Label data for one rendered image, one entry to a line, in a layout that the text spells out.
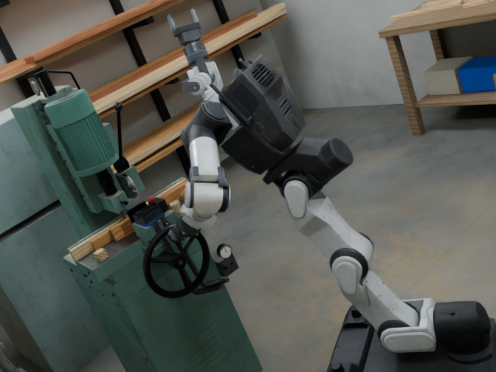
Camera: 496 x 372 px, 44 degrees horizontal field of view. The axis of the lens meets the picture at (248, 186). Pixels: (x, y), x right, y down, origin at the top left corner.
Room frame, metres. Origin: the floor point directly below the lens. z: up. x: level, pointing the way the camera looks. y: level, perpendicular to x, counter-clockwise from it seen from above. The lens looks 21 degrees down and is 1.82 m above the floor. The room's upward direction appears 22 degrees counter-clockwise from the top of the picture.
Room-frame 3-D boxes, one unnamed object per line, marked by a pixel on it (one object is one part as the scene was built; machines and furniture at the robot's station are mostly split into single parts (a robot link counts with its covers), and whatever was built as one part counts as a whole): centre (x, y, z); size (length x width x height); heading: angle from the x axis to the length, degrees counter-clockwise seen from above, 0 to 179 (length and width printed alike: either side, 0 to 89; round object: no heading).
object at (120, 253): (2.39, 0.44, 0.87); 0.61 x 0.30 x 0.06; 120
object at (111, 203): (2.48, 0.54, 1.03); 0.14 x 0.07 x 0.09; 30
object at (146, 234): (2.32, 0.40, 0.91); 0.15 x 0.14 x 0.09; 120
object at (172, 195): (2.52, 0.42, 0.92); 0.59 x 0.02 x 0.04; 120
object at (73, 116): (2.46, 0.53, 1.35); 0.18 x 0.18 x 0.31
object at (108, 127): (2.72, 0.51, 1.22); 0.09 x 0.08 x 0.15; 30
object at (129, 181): (2.64, 0.49, 1.02); 0.12 x 0.03 x 0.12; 30
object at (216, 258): (2.47, 0.24, 0.58); 0.12 x 0.08 x 0.08; 30
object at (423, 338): (1.96, -0.38, 0.28); 0.21 x 0.20 x 0.13; 60
